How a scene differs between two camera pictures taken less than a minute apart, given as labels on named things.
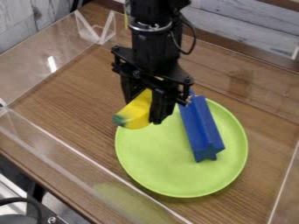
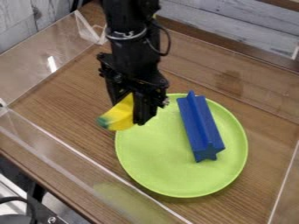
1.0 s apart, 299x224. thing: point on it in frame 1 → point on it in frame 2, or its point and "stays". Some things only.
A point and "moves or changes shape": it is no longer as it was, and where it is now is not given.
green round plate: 156,157 stays
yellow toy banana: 133,116 moves or changes shape
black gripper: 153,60 → 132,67
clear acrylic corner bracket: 99,34 stays
